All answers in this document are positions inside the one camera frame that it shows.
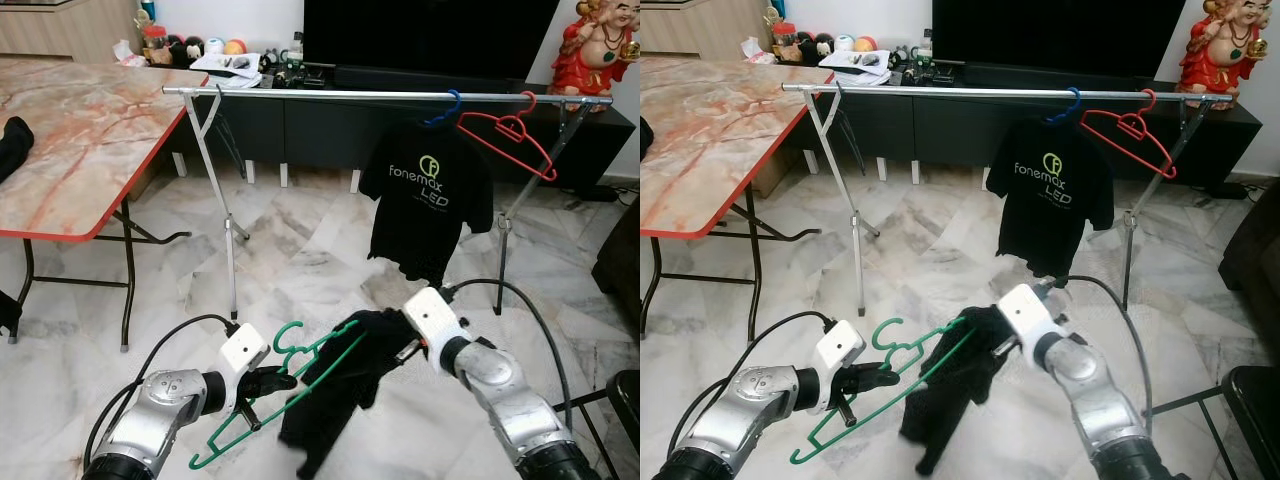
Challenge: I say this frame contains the green plastic hanger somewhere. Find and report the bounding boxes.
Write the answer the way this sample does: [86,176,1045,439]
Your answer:
[188,320,369,471]
[788,315,971,466]

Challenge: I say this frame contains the black fonemax print T-shirt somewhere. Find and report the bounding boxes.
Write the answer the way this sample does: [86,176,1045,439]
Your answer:
[358,120,495,289]
[898,305,1021,476]
[985,118,1116,279]
[278,308,426,479]

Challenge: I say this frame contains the blue plastic hanger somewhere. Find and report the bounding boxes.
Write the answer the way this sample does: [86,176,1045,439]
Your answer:
[423,89,463,128]
[1045,86,1083,125]

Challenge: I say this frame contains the red plastic hanger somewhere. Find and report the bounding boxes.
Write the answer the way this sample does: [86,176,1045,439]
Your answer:
[1080,88,1179,181]
[457,91,559,183]

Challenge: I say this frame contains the dark sofa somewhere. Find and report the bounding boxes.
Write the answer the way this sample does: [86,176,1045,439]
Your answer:
[1218,205,1280,321]
[590,195,641,336]

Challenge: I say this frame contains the black television console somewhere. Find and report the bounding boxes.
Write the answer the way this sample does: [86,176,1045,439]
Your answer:
[150,62,637,201]
[780,60,1263,191]

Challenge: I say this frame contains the silver metal clothes rack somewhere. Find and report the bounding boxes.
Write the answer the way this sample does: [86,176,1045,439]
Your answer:
[162,85,613,321]
[782,82,1233,316]

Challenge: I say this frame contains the marble top folding table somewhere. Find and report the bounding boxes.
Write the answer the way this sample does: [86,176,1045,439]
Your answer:
[0,57,209,351]
[640,55,828,346]

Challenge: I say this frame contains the stack of white papers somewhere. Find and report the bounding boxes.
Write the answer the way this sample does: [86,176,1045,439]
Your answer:
[818,50,891,79]
[190,52,263,81]

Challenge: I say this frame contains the black flat television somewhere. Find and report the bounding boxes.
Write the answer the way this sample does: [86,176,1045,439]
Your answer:
[302,0,563,83]
[930,0,1191,81]

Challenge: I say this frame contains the red robed figurine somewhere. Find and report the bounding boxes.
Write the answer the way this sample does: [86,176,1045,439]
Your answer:
[1175,0,1261,96]
[548,0,641,99]

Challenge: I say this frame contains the light wooden cabinet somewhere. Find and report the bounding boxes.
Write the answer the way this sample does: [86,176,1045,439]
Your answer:
[640,0,776,61]
[0,0,146,63]

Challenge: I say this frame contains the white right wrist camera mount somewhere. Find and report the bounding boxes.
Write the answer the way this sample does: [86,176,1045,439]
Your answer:
[997,283,1061,351]
[402,287,463,353]

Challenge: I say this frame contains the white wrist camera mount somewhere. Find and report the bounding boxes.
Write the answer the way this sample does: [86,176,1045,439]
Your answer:
[997,283,1061,351]
[815,320,867,411]
[218,322,271,413]
[402,287,463,353]

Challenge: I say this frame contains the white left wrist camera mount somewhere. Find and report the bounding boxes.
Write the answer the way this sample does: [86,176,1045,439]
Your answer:
[815,320,867,411]
[218,322,271,413]

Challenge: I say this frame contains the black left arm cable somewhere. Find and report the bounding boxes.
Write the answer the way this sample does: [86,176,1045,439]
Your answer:
[85,313,242,471]
[665,309,840,463]

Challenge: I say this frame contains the black metal frame chair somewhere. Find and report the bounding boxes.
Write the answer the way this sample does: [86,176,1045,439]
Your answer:
[555,368,641,479]
[1150,365,1280,480]

